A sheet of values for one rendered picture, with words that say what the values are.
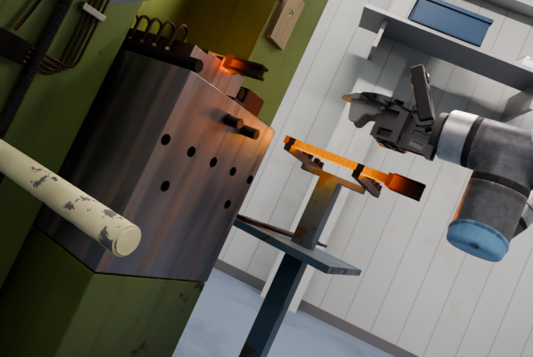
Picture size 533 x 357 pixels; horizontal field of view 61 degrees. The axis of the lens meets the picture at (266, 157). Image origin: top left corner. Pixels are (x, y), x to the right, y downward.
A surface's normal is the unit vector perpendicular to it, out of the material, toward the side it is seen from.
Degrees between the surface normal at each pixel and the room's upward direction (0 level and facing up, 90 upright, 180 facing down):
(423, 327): 90
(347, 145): 90
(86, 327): 90
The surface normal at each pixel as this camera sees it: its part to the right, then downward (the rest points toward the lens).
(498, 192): -0.34, -0.23
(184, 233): 0.78, 0.32
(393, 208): -0.09, -0.11
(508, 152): -0.51, -0.29
